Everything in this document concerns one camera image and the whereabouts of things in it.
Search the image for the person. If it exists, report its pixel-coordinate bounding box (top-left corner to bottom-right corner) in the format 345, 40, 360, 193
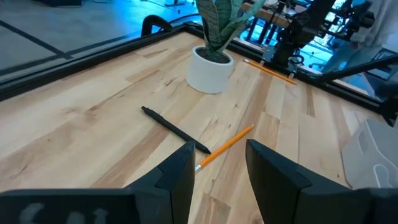
323, 0, 398, 74

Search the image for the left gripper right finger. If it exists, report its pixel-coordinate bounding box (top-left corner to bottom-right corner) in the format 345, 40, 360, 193
245, 139, 398, 224

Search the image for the green snake plant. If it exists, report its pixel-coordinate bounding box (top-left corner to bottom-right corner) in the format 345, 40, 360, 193
195, 0, 268, 62

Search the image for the black curved clamp handle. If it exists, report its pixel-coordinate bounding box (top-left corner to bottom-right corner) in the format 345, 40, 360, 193
141, 14, 174, 37

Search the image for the black pen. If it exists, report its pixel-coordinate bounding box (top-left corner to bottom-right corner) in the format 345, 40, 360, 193
141, 105, 212, 156

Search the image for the white round plant pot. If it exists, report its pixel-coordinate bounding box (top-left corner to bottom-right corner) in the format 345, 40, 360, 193
185, 45, 235, 95

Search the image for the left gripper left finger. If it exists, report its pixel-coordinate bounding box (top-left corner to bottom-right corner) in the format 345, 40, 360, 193
0, 141, 197, 224

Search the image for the white plastic bin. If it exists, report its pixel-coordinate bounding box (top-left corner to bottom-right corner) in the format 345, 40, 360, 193
341, 118, 398, 190

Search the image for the orange pencil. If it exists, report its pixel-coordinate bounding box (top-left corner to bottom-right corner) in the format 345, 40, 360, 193
194, 123, 255, 174
243, 58, 297, 85

